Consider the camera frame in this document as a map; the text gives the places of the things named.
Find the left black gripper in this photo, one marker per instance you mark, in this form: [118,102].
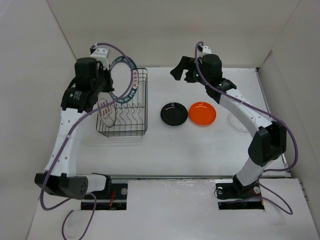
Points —
[109,87]

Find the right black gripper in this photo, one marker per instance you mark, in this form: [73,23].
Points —
[186,63]

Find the white plate dark rim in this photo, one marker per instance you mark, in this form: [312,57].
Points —
[121,76]

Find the white plate red characters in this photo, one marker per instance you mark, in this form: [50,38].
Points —
[107,114]

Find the black plate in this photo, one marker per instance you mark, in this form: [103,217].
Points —
[174,114]

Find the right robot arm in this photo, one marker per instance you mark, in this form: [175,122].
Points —
[268,136]

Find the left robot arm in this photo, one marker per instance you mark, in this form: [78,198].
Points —
[60,177]

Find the orange plate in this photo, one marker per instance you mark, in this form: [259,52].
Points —
[202,113]

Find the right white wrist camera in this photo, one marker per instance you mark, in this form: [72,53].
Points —
[203,50]

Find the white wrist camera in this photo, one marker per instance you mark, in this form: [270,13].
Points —
[203,50]
[101,54]

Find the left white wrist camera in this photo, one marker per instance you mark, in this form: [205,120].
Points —
[101,54]

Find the grey wire dish rack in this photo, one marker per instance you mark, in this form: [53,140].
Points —
[131,117]

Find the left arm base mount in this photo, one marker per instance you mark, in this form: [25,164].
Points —
[114,199]

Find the aluminium rail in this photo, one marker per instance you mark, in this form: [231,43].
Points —
[164,177]

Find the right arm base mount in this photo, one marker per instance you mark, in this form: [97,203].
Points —
[231,199]

